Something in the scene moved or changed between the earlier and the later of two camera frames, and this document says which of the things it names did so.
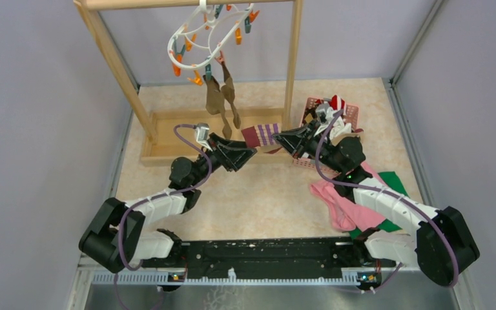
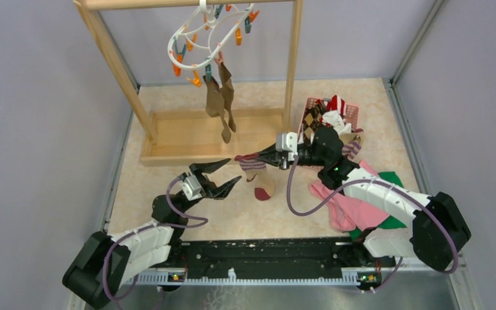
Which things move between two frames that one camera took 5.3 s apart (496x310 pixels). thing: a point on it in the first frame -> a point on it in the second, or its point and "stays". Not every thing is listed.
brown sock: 214,103 stays
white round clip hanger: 194,44 stays
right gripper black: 292,139 -> 270,155
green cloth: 392,181 stays
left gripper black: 231,154 -> 219,192
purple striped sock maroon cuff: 260,135 -> 252,165
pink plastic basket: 352,116 stays
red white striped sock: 338,103 stays
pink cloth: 345,214 stays
